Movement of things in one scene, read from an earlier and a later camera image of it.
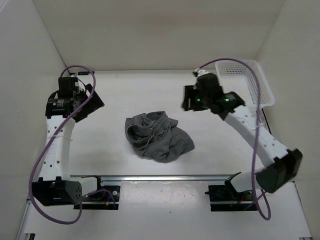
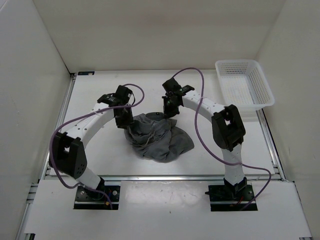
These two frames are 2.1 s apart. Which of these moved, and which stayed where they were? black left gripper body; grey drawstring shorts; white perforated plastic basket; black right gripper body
Moved: black right gripper body; black left gripper body
Stayed: white perforated plastic basket; grey drawstring shorts
